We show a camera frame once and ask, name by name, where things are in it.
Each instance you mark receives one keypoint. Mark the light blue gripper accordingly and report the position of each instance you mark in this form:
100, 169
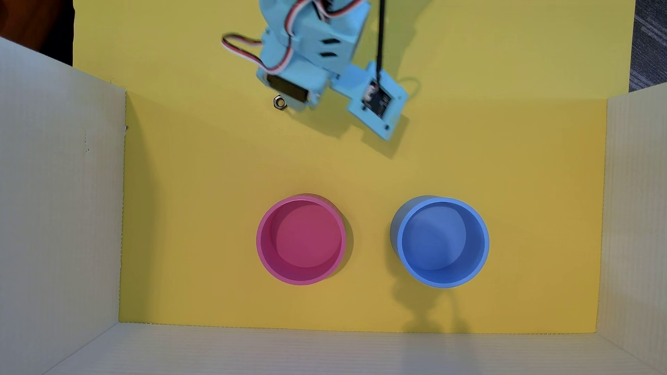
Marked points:
290, 91

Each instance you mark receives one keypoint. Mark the light blue robot arm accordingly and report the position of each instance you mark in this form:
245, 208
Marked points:
276, 13

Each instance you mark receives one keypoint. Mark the silver hex nut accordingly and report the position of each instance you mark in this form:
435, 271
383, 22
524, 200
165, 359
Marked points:
279, 103

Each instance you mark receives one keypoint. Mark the yellow paper mat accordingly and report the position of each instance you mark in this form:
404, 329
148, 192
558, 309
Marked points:
365, 172

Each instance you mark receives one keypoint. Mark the pink round cup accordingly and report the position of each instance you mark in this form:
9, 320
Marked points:
301, 240

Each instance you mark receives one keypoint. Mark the blue round cup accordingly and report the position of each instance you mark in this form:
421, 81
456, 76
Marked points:
442, 242

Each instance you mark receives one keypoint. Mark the white corrugated cardboard enclosure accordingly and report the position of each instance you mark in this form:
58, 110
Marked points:
57, 218

